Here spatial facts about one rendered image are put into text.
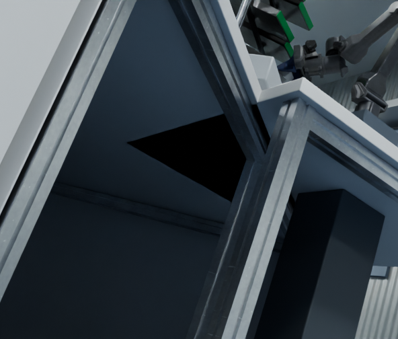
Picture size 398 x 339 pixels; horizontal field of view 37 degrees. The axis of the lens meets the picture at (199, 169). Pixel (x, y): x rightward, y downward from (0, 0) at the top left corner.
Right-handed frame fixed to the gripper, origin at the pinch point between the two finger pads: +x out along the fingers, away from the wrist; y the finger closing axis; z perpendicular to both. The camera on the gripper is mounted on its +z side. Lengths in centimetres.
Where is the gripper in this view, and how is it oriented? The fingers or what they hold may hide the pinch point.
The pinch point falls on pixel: (287, 70)
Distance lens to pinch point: 195.9
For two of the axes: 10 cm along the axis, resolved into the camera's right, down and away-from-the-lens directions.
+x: -9.4, 0.9, 3.2
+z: 0.5, -9.1, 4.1
